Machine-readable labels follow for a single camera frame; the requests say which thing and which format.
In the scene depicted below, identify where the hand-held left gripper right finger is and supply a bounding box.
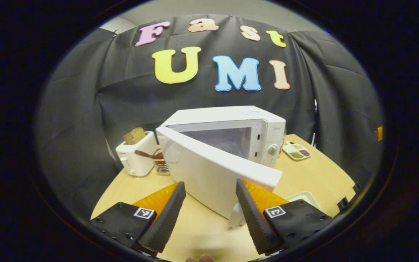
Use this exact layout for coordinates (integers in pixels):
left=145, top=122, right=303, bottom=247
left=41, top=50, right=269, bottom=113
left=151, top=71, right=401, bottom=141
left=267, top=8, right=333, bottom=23
left=236, top=178, right=334, bottom=255

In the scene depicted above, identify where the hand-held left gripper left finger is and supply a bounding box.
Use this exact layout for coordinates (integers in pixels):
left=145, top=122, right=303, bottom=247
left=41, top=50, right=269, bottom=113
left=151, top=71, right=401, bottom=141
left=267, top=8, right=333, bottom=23
left=90, top=181, right=187, bottom=254

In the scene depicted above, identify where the white microwave oven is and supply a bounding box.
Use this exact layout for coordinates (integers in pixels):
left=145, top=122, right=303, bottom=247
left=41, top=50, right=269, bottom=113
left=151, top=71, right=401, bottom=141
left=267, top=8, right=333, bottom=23
left=156, top=106, right=287, bottom=229

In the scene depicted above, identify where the pale rectangular food plate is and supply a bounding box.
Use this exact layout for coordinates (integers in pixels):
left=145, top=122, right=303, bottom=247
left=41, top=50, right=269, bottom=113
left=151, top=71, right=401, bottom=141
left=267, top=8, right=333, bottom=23
left=284, top=191, right=321, bottom=210

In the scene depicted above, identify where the white toaster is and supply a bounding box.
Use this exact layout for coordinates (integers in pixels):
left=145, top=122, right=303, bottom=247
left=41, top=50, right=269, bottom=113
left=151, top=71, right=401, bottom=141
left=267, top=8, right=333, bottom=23
left=115, top=131, right=158, bottom=178

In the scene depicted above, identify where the brown curved utensil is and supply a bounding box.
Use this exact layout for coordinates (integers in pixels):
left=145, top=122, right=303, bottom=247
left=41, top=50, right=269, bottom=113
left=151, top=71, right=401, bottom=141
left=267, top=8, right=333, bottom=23
left=135, top=149, right=164, bottom=160

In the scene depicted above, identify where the white divided condiment dish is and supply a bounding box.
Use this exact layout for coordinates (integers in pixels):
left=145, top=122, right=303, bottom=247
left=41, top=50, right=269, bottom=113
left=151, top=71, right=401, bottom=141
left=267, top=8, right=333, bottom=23
left=282, top=142, right=313, bottom=161

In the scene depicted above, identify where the brown bread slice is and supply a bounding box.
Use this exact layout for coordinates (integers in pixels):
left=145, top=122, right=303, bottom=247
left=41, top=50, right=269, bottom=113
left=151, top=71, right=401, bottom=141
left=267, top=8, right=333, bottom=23
left=123, top=127, right=147, bottom=145

